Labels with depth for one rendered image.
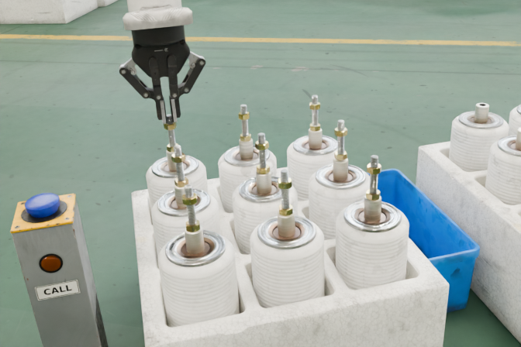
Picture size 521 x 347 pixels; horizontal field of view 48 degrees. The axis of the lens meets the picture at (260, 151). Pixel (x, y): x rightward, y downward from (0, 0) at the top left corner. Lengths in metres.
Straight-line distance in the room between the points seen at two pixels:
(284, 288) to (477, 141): 0.48
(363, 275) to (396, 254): 0.05
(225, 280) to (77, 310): 0.19
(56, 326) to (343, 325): 0.36
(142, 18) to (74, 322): 0.40
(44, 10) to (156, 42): 2.54
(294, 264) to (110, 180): 0.84
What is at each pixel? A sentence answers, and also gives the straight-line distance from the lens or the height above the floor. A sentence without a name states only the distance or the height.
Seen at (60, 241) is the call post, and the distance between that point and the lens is 0.74.
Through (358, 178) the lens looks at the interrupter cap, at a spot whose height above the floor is 0.25.
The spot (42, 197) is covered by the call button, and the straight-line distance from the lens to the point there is 0.76.
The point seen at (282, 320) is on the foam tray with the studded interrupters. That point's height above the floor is 0.18.
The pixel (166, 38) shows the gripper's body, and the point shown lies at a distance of 0.84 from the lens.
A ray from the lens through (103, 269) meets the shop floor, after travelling 1.18.
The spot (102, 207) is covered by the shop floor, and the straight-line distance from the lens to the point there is 1.39.
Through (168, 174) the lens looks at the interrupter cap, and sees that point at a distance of 0.92.
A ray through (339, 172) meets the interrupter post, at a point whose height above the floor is 0.26.
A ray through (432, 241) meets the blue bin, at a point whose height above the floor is 0.05.
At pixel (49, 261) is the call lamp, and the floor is 0.27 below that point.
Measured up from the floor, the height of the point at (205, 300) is 0.21.
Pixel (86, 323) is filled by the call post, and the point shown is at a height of 0.16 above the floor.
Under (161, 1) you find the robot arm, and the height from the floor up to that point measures 0.52.
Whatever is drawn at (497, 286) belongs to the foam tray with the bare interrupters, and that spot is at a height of 0.06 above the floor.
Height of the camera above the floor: 0.67
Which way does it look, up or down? 26 degrees down
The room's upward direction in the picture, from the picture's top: 3 degrees counter-clockwise
